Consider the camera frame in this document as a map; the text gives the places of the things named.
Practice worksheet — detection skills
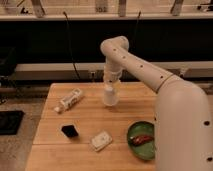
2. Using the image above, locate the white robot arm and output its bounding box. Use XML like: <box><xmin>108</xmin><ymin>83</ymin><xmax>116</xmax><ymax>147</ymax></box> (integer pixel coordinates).
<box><xmin>100</xmin><ymin>36</ymin><xmax>213</xmax><ymax>171</ymax></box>

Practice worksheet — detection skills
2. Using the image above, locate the black eraser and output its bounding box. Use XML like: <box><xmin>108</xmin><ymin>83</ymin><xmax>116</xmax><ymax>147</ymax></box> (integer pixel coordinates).
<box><xmin>62</xmin><ymin>125</ymin><xmax>78</xmax><ymax>138</ymax></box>

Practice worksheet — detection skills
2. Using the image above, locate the white plastic bottle lying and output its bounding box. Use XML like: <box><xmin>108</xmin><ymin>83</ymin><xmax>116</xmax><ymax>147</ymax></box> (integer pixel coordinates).
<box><xmin>54</xmin><ymin>88</ymin><xmax>83</xmax><ymax>114</ymax></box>

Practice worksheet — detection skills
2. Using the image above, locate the small white box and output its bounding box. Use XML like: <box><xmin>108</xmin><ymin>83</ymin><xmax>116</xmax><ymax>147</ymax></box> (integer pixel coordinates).
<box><xmin>91</xmin><ymin>131</ymin><xmax>112</xmax><ymax>152</ymax></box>

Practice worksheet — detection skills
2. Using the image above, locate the red brown food item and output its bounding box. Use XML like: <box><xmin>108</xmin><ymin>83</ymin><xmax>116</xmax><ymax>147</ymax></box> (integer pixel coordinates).
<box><xmin>130</xmin><ymin>135</ymin><xmax>153</xmax><ymax>146</ymax></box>

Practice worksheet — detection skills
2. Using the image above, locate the green round plate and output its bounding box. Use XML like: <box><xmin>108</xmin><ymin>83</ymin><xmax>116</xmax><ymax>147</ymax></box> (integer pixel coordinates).
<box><xmin>126</xmin><ymin>121</ymin><xmax>155</xmax><ymax>161</ymax></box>

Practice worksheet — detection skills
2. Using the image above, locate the black floor mat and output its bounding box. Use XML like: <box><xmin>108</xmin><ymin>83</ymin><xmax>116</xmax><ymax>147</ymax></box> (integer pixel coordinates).
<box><xmin>0</xmin><ymin>110</ymin><xmax>24</xmax><ymax>135</ymax></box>

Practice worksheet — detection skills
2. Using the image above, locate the white wall outlet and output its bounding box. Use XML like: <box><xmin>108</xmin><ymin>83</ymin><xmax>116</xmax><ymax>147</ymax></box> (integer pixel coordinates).
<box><xmin>89</xmin><ymin>71</ymin><xmax>96</xmax><ymax>80</ymax></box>

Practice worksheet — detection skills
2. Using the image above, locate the left black hanging cable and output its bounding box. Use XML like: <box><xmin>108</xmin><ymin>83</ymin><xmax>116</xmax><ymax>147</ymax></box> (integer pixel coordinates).
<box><xmin>62</xmin><ymin>11</ymin><xmax>81</xmax><ymax>81</ymax></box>

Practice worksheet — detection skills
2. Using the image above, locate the black hanging cable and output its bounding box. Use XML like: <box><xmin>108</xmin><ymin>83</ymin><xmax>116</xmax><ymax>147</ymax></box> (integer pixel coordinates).
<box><xmin>131</xmin><ymin>10</ymin><xmax>142</xmax><ymax>43</ymax></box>
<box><xmin>62</xmin><ymin>11</ymin><xmax>81</xmax><ymax>81</ymax></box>

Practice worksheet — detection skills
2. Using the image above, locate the right black hanging cable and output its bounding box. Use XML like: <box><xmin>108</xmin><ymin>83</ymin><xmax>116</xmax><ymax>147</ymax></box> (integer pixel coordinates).
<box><xmin>131</xmin><ymin>10</ymin><xmax>142</xmax><ymax>43</ymax></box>

